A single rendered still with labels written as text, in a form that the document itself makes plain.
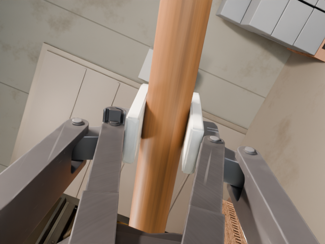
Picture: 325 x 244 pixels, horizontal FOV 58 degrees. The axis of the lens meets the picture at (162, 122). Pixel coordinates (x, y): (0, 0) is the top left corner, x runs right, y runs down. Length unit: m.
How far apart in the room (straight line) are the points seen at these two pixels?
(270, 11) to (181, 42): 2.84
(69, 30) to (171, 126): 3.76
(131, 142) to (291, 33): 2.95
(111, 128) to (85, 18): 3.72
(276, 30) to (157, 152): 2.87
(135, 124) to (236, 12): 3.15
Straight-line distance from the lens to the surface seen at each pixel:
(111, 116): 0.16
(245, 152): 0.16
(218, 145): 0.16
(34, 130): 4.37
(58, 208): 2.16
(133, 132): 0.17
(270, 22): 3.01
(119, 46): 3.79
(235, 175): 0.16
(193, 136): 0.16
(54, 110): 4.15
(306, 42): 3.14
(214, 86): 3.85
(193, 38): 0.17
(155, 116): 0.19
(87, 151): 0.16
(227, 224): 1.96
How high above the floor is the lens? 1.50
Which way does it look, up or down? 6 degrees down
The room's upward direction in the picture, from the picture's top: 67 degrees counter-clockwise
